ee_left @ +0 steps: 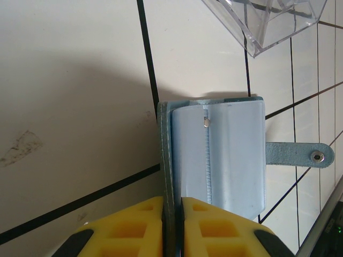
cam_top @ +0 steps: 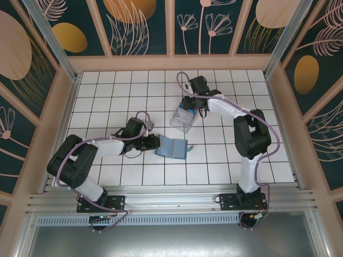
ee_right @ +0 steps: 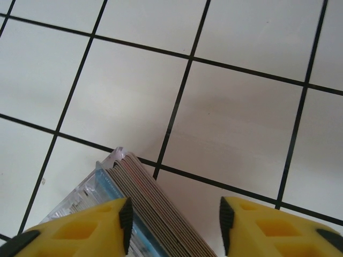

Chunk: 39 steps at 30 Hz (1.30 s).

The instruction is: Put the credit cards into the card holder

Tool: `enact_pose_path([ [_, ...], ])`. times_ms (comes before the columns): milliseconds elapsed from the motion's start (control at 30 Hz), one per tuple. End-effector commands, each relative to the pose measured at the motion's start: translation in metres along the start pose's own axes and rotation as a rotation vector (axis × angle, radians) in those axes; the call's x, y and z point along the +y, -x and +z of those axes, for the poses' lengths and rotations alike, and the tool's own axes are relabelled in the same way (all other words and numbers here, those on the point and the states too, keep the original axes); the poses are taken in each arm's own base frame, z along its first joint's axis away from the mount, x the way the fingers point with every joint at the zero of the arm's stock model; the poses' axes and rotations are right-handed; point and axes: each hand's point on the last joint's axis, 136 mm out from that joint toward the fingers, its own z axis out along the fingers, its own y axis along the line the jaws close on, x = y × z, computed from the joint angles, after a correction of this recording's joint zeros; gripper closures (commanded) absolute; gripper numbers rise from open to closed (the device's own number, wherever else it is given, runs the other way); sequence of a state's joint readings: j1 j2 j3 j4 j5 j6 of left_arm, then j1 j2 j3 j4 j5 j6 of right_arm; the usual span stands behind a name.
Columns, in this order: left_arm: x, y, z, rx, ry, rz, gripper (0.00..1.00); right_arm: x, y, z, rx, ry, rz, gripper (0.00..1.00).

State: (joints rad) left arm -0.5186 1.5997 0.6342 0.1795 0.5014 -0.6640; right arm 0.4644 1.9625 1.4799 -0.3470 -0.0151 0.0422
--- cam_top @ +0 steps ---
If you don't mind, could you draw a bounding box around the teal leather card holder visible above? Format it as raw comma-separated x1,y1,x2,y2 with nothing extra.
154,134,195,160

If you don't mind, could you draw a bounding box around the clear plastic packaging box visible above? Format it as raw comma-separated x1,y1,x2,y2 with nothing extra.
169,105,199,134

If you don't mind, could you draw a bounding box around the white printed credit card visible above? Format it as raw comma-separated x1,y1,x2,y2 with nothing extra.
175,111,192,124

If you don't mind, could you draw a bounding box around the grey metal sheet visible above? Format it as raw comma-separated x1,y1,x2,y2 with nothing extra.
25,224,326,257

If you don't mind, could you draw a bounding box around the thin black left wrist cable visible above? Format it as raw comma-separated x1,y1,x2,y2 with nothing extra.
124,148,144,160

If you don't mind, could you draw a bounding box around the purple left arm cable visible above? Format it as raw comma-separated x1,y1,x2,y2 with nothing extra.
55,111,131,233

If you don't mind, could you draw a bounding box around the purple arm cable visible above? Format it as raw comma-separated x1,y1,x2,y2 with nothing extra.
55,111,131,233
176,71,281,231

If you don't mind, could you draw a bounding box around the aluminium mounting rail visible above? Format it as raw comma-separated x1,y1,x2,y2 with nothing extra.
25,184,319,215

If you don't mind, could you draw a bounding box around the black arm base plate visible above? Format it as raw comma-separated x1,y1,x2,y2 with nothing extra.
77,194,126,214
219,193,269,212

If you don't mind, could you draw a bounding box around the slotted grey cable duct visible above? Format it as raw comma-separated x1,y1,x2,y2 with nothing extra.
36,215,241,227

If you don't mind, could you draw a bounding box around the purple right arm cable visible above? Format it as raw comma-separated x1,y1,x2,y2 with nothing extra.
176,71,281,231

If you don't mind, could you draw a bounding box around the aluminium corner post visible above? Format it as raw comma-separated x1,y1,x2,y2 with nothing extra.
263,0,314,79
21,0,81,82

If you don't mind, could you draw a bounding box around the green circuit board with wires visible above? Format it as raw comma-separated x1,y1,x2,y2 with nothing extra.
241,211,269,230

